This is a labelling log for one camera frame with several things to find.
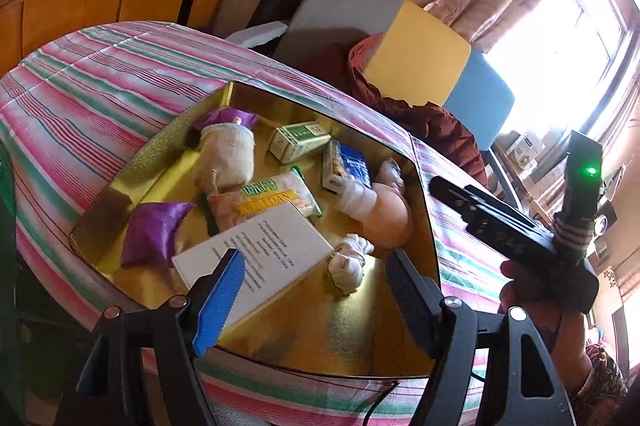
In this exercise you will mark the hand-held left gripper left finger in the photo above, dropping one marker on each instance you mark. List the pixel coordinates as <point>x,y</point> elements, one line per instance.
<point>220,301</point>

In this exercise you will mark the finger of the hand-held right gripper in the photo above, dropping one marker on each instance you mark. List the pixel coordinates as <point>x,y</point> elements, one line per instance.
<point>450,196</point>
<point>510,213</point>

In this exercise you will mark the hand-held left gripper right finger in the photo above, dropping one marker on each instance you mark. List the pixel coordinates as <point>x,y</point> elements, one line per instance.
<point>410,301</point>

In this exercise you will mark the white printed box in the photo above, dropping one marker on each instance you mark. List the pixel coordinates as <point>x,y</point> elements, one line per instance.
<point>260,256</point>

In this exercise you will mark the baby doll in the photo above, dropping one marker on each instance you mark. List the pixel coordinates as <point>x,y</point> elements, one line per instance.
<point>387,216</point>

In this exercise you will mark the white knotted sock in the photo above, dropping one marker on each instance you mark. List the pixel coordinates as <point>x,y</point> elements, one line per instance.
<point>347,266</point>

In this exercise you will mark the gold metal tray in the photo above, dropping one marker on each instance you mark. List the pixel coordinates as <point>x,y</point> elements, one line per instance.
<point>310,326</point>

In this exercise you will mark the purple satin pouch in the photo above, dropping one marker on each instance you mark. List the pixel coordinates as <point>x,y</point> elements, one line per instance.
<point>155,231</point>

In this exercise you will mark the blue tissue packet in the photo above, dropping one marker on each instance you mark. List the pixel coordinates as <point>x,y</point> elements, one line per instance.
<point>347,165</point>

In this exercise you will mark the yellow green snack packet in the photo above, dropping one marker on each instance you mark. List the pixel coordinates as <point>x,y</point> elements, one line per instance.
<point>270,201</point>

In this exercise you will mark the white ribbed sock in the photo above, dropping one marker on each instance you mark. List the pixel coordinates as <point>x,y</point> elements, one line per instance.
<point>227,155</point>

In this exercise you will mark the person's right hand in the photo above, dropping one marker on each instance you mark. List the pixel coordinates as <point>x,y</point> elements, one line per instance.
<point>540,301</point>

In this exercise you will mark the cardboard box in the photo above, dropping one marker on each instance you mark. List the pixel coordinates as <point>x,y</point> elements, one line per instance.
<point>525,150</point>

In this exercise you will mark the maroon jacket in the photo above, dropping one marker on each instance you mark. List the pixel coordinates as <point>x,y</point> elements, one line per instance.
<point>445,130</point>

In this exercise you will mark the grey yellow blue sofa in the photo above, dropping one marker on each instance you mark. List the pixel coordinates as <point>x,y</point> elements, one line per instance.
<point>415,50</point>

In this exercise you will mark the green and white box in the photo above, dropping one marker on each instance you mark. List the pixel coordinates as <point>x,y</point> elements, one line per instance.
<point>297,140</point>

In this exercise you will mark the purple snack packet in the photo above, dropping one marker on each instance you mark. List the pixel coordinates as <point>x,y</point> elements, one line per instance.
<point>220,118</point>

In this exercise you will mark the window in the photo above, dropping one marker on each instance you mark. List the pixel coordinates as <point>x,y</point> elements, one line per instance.
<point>565,35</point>

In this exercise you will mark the striped tablecloth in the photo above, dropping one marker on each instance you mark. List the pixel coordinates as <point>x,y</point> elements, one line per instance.
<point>75,70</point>

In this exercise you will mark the metal chair frame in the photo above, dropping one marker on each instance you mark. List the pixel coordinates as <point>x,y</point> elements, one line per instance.
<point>502,176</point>

